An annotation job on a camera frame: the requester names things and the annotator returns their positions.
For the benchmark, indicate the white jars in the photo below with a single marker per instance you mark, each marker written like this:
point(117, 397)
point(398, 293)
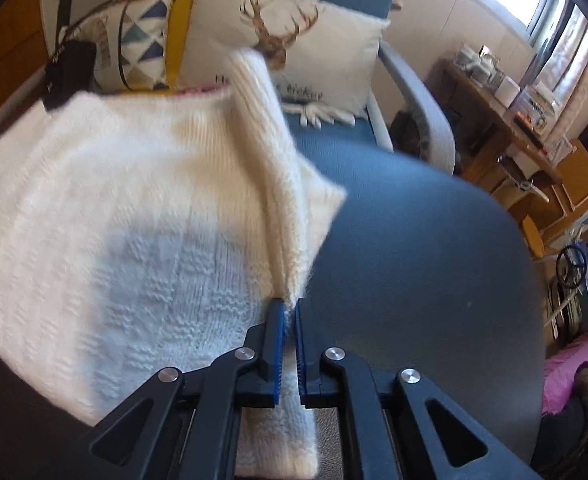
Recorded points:
point(476, 65)

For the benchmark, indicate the black handbag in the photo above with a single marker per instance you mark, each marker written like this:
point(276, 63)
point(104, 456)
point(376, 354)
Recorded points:
point(68, 75)

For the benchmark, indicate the pink blanket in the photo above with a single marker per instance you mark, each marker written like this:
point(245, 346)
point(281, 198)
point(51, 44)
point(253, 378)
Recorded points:
point(569, 360)

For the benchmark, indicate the light wooden cabinet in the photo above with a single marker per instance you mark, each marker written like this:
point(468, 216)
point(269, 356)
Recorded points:
point(579, 185)

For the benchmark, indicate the light patterned curtain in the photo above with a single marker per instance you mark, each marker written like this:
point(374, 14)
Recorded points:
point(564, 60)

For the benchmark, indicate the clear plastic container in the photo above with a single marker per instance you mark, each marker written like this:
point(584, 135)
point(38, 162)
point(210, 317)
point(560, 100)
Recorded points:
point(536, 107)

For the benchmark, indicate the white knitted sweater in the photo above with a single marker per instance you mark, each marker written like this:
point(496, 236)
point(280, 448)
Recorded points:
point(123, 185)

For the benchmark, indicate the triangle pattern pillow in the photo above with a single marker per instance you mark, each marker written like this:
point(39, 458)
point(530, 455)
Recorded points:
point(143, 40)

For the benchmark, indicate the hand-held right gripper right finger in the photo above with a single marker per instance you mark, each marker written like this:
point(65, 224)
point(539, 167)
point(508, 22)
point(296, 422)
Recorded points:
point(302, 355)

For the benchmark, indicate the white box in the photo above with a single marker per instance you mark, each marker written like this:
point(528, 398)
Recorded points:
point(506, 92)

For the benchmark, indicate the white knitted glove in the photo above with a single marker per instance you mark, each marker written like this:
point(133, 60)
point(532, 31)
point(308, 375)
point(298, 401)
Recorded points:
point(319, 115)

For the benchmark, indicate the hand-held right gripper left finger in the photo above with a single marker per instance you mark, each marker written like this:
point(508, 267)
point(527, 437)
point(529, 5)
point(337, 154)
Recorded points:
point(275, 355)

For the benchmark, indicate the orange wooden wardrobe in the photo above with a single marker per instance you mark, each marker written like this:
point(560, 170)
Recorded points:
point(3, 60)

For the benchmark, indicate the wooden desk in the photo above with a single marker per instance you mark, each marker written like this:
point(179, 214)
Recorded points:
point(489, 125)

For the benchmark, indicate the deer print pillow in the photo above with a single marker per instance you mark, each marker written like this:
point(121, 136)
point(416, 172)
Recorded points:
point(334, 50)

